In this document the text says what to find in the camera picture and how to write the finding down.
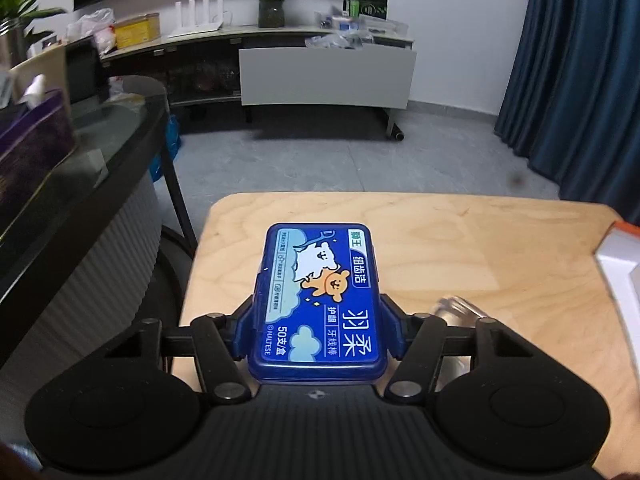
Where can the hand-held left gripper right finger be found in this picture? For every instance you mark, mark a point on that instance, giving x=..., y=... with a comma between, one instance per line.
x=395, y=331

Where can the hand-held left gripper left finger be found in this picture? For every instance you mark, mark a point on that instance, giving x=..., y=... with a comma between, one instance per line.
x=245, y=330

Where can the blue dental floss box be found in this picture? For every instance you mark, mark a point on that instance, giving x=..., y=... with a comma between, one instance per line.
x=320, y=300

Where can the orange and white cardboard box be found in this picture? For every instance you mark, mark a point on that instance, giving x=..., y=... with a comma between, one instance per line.
x=625, y=266

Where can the clear pink bottle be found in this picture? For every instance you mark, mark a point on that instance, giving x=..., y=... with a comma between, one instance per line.
x=457, y=310

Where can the black glass table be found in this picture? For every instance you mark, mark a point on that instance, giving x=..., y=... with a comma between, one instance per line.
x=100, y=210

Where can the grey television cabinet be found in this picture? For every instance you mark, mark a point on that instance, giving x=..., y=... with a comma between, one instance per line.
x=325, y=77

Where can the purple patterned tray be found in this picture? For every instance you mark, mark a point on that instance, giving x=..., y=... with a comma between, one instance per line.
x=35, y=152

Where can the pile of clear plastic packets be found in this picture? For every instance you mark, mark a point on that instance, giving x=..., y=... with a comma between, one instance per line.
x=350, y=35

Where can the white router with antennas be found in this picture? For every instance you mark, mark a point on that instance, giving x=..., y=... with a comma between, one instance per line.
x=192, y=25

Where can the blue curtain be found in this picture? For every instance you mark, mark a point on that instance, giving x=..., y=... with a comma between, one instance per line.
x=580, y=75

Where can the yellow box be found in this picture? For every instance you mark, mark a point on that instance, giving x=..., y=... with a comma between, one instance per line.
x=137, y=31

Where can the beige box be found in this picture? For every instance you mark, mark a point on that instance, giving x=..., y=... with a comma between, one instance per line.
x=42, y=75

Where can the dark green printed box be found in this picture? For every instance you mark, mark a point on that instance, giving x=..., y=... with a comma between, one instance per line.
x=366, y=4

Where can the white plastic bag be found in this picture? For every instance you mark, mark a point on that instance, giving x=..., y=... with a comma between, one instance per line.
x=92, y=30

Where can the large leafy potted plant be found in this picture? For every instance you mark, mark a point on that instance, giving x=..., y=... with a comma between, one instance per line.
x=25, y=10

